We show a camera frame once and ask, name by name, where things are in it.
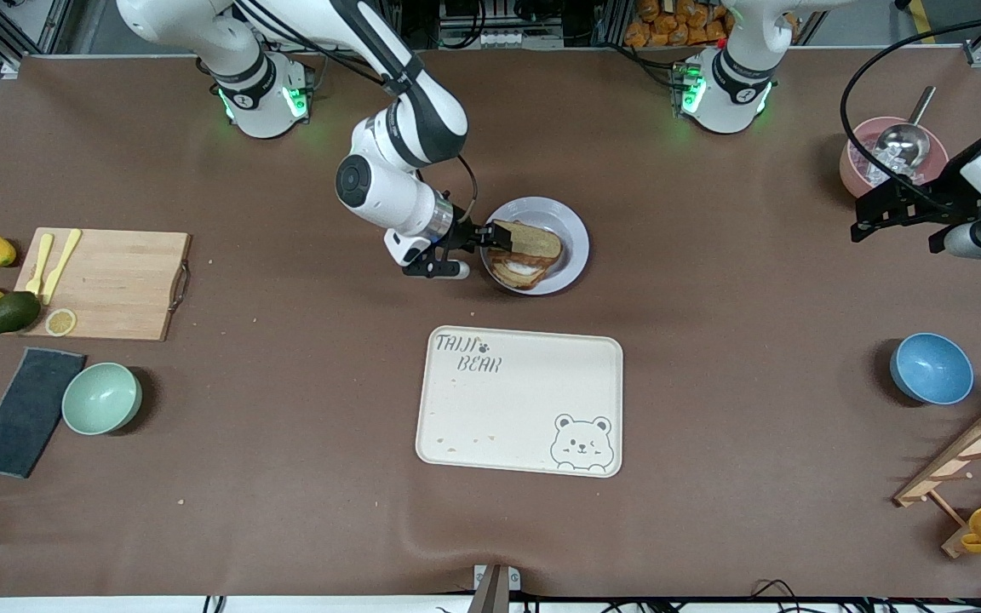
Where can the brown-crusted bread slice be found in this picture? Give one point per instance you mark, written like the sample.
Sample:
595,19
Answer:
533,241

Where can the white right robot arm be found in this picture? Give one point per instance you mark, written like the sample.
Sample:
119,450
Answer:
405,128

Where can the yellow plastic fork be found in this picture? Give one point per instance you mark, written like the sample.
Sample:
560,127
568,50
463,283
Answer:
39,264

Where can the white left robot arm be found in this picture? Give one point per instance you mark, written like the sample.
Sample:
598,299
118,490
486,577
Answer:
733,85

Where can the dark grey cloth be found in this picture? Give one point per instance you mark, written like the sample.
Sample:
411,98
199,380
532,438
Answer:
26,413

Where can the cream bear-print tray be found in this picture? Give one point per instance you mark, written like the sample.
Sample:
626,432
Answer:
516,409

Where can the fried egg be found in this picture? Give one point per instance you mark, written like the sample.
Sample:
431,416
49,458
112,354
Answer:
526,267

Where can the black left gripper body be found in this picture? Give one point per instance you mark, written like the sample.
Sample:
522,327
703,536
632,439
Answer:
943,189

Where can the yellow plastic knife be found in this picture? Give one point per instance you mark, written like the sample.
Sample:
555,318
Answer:
60,266

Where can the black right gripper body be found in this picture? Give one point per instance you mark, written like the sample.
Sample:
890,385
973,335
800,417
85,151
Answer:
460,231

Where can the orange snack pile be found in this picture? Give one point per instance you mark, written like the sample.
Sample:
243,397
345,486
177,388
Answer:
669,25

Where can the mint green bowl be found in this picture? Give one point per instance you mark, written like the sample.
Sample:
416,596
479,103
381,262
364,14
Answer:
100,398

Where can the metal scoop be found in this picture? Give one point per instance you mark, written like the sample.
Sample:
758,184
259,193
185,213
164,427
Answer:
901,140

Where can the wooden peg rack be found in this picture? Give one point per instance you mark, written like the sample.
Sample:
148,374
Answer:
967,451

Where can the pink bowl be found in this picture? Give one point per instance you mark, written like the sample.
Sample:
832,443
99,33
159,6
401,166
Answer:
852,174

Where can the blue bowl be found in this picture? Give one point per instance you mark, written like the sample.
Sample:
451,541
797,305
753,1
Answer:
932,369

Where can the lemon slice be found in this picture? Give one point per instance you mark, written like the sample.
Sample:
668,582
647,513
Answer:
60,322

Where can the dark green lime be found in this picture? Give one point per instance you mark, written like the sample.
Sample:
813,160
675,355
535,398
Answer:
14,312

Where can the white round plate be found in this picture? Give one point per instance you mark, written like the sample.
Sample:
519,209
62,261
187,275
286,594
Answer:
571,247

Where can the bread slice under egg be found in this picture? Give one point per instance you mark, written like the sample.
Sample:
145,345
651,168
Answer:
514,280

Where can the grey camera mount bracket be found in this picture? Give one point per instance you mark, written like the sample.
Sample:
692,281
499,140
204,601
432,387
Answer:
495,587

